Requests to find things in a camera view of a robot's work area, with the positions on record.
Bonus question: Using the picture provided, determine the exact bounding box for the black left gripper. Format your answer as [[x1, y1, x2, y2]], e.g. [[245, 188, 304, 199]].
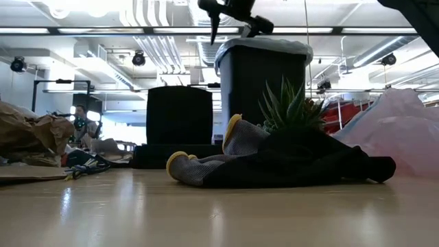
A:
[[198, 0, 257, 45]]

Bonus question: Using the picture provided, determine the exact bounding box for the black plastic trash bin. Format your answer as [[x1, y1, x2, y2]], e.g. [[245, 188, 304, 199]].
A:
[[219, 44, 308, 130]]

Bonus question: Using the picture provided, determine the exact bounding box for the black box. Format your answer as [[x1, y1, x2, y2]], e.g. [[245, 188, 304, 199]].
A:
[[132, 85, 224, 169]]

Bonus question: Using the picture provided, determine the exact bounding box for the brown paper bag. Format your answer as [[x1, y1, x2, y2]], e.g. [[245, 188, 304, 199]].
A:
[[89, 137, 134, 163]]

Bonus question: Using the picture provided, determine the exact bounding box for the pink plastic trash bag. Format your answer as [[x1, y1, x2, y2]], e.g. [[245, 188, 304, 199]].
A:
[[331, 87, 439, 179]]

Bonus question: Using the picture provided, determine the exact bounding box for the brown paper piece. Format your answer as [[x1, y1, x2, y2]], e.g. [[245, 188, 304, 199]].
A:
[[0, 166, 68, 183]]

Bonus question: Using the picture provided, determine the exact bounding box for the small green succulent plant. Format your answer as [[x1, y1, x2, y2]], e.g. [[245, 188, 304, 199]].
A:
[[257, 75, 329, 134]]

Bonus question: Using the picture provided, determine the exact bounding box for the grey black yellow-cuffed glove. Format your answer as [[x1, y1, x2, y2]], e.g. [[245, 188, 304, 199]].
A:
[[165, 145, 397, 189], [222, 113, 344, 162]]

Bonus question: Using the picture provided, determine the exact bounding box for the red metal cart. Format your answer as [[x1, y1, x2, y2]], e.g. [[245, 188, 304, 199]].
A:
[[322, 99, 373, 135]]

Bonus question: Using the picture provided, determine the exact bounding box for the person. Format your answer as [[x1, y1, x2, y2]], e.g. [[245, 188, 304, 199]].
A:
[[73, 104, 101, 142]]

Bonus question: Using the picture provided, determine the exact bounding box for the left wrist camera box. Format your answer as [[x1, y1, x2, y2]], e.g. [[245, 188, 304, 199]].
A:
[[241, 15, 274, 38]]

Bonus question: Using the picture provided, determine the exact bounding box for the thin hanging cable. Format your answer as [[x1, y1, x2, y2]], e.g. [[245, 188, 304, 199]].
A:
[[303, 0, 313, 91]]

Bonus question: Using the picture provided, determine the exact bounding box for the long overhead light rail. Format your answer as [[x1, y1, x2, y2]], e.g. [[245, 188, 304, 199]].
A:
[[0, 25, 419, 36]]

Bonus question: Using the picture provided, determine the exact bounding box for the black background rig frame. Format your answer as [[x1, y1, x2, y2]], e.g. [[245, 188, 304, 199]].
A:
[[32, 78, 93, 113]]

